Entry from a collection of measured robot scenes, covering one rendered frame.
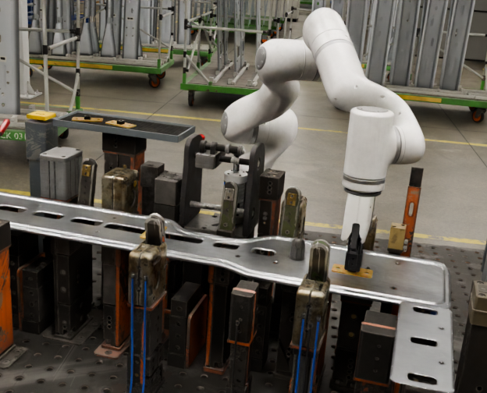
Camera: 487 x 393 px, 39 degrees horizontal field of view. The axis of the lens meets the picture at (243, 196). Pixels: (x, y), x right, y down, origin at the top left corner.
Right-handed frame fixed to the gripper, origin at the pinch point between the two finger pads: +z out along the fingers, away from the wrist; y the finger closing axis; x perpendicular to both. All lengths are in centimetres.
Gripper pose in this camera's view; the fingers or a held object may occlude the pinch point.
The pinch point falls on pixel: (353, 259)
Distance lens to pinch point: 143.3
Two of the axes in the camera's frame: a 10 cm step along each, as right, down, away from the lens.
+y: -2.7, 3.0, -9.2
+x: 9.6, 1.4, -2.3
